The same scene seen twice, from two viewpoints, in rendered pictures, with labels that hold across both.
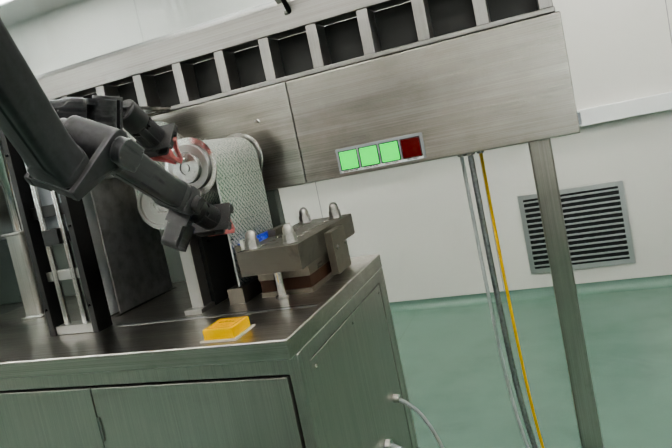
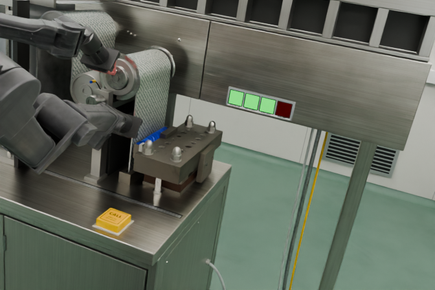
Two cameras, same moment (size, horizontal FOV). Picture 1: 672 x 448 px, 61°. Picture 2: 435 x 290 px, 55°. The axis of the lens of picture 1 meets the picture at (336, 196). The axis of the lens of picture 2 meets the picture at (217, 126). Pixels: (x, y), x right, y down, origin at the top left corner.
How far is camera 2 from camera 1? 0.39 m
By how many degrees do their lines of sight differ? 15
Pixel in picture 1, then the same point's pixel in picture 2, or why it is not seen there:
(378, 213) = not seen: hidden behind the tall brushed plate
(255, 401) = (118, 274)
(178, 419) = (61, 260)
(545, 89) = (394, 112)
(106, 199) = (46, 65)
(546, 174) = (366, 156)
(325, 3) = not seen: outside the picture
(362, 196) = not seen: hidden behind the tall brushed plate
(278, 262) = (162, 173)
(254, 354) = (128, 252)
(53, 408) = not seen: outside the picture
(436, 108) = (312, 90)
